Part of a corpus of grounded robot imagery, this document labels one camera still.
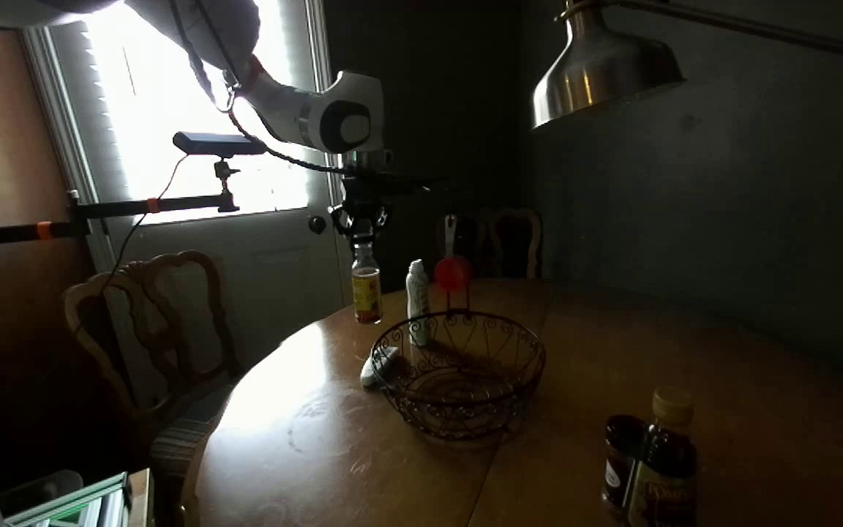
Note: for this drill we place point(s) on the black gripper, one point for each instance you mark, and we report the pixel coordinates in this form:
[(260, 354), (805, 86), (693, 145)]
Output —
[(368, 183)]

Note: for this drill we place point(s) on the yellow label bottle red cap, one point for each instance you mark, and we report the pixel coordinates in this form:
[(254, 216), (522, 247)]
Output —
[(365, 285)]

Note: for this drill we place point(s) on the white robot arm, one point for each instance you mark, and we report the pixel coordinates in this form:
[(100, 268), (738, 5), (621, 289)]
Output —
[(344, 117)]

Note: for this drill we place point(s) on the white spray bottle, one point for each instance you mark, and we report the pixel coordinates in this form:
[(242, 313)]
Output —
[(418, 303)]

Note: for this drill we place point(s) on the tall dark syrup bottle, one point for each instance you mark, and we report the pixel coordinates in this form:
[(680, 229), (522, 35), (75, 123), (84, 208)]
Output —
[(666, 465)]

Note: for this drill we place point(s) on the far wooden chair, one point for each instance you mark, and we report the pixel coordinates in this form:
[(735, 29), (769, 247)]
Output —
[(507, 243)]

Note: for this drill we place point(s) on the wooden chair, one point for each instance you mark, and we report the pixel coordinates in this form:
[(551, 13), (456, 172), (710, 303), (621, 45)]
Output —
[(507, 243), (159, 338)]

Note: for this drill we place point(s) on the silver metal lamp shade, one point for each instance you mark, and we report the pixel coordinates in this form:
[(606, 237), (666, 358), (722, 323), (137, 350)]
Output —
[(598, 66)]

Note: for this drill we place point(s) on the near wooden chair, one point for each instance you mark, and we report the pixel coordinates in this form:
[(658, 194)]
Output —
[(159, 338)]

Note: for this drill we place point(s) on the small dark jar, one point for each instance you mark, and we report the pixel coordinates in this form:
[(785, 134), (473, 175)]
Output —
[(621, 440)]

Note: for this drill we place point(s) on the green box at edge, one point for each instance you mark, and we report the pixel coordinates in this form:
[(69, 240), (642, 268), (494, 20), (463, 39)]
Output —
[(112, 500)]

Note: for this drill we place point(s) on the black camera on stand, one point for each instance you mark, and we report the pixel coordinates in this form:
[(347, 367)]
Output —
[(217, 145)]

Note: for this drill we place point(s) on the dark wire basket with handle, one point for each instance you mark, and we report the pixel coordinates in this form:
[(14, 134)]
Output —
[(457, 374)]

